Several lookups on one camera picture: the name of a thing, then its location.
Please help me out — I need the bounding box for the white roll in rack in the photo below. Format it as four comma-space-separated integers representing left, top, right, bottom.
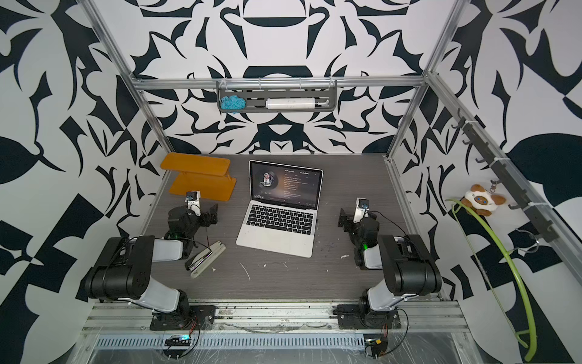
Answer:
265, 98, 315, 110

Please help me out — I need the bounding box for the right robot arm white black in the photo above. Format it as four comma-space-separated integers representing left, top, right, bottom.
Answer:
338, 208, 443, 315

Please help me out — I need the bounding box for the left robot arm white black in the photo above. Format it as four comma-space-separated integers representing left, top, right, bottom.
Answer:
83, 204, 218, 317

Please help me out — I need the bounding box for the brown white plush toy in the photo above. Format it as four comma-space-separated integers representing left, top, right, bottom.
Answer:
461, 184, 507, 217

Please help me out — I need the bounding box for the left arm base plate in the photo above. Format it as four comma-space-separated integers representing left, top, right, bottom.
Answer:
149, 305, 217, 332

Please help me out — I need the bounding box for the right controller board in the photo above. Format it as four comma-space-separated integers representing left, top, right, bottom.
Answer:
364, 338, 388, 359

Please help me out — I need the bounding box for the silver laptop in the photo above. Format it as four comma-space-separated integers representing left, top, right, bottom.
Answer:
236, 160, 324, 259

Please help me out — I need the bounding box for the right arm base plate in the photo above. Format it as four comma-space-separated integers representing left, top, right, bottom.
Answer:
333, 304, 403, 330

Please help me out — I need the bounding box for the left controller board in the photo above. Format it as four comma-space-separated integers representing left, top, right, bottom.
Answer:
164, 335, 192, 349

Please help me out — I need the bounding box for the white black stapler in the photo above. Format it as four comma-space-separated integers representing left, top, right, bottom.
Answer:
185, 241, 226, 279

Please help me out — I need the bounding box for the grey hook rail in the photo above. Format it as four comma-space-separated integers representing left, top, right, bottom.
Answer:
456, 109, 559, 243

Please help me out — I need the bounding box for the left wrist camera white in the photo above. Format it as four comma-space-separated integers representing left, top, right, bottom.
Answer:
185, 190, 202, 216

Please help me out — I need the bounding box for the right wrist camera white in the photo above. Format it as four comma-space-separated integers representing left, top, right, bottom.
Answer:
353, 197, 370, 223

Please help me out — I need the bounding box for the grey wall rack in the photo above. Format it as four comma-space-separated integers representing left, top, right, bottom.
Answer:
215, 78, 338, 113

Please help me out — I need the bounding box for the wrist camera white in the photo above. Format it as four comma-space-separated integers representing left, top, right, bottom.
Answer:
353, 197, 370, 223
185, 190, 202, 216

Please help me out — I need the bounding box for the teal cloth ball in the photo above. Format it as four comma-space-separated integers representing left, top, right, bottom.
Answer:
220, 95, 246, 112

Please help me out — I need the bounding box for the controller board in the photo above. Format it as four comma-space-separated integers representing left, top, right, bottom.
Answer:
164, 335, 192, 349
364, 338, 388, 359

